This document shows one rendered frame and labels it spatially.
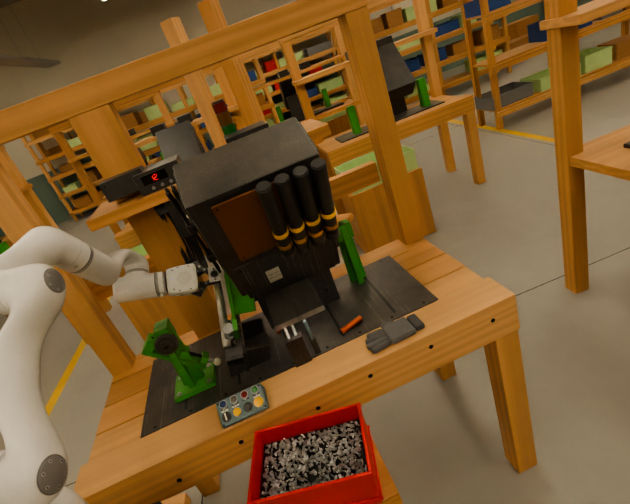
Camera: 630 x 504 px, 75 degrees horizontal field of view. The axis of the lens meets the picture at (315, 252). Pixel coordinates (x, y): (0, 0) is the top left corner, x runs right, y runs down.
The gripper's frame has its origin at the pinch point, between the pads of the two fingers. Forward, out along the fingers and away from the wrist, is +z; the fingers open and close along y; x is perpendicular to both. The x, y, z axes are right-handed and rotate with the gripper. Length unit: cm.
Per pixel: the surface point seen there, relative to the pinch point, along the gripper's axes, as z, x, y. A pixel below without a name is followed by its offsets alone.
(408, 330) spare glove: 58, -15, -33
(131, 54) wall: -116, 623, 794
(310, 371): 26.4, -2.5, -38.3
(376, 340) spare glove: 48, -11, -34
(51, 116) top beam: -44, -19, 56
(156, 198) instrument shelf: -15.0, -9.0, 27.8
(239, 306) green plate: 7.2, -3.7, -13.2
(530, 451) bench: 115, 29, -85
